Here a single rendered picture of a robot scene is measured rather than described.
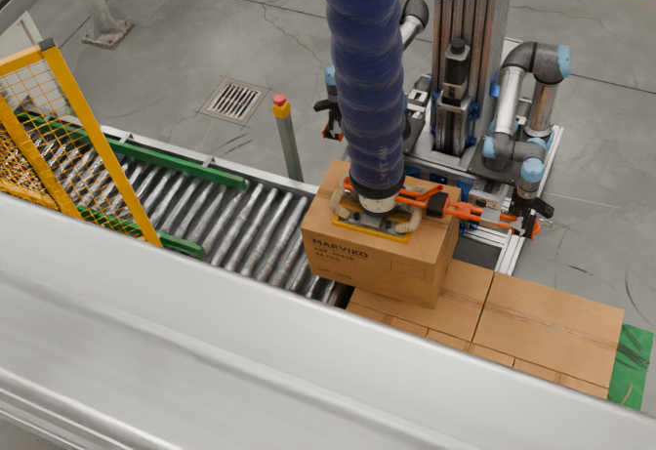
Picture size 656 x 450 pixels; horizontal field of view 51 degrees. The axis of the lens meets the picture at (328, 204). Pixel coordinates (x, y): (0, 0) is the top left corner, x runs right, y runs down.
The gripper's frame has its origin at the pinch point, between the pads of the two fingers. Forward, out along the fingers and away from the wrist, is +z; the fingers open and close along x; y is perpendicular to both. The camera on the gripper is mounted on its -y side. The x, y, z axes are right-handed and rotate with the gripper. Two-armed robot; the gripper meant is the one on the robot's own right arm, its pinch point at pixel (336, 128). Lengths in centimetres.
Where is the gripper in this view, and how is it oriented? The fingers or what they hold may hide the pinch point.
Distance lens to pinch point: 307.3
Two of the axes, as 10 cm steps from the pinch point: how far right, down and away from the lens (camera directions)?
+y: 9.3, 2.5, -2.9
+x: 3.7, -7.7, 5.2
